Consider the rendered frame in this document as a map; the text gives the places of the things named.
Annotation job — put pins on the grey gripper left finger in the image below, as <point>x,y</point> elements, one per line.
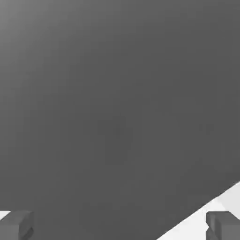
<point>16,226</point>

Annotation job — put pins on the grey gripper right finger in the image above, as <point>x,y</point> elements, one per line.
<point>223,226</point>

